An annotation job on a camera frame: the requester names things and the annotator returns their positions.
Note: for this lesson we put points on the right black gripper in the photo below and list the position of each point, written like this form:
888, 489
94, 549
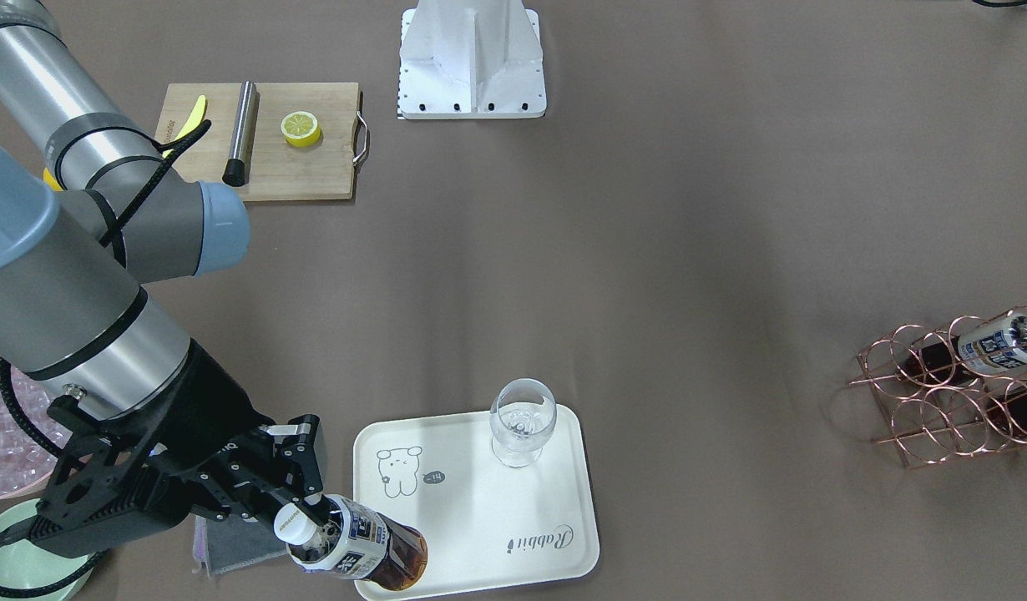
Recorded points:
215, 406

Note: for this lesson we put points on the copper wire bottle basket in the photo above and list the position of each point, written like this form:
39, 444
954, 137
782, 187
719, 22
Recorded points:
933, 425

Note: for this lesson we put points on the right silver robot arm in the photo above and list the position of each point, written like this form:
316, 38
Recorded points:
74, 314

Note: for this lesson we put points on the grey folded cloth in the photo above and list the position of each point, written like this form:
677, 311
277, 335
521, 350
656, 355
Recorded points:
222, 546

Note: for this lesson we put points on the cream serving tray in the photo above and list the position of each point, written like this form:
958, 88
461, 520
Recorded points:
485, 525

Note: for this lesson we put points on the pink bowl with ice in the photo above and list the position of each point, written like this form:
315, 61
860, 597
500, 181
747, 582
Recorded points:
24, 465

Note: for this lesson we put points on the green bowl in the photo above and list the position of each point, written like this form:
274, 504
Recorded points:
25, 566

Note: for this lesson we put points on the wine glass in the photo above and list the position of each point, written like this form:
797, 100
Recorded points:
522, 418

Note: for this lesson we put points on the steel muddler black tip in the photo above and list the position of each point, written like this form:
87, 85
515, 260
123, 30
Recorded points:
237, 166

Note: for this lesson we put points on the half lemon slice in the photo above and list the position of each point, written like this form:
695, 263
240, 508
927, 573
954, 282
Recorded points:
301, 129

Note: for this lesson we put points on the yellow lemon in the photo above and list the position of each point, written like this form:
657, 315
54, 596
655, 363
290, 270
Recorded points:
50, 180

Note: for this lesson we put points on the yellow plastic knife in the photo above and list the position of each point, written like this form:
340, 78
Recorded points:
188, 121

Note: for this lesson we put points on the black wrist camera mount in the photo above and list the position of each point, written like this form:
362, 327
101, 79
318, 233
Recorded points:
103, 492

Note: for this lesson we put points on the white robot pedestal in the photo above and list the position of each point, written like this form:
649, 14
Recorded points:
471, 60

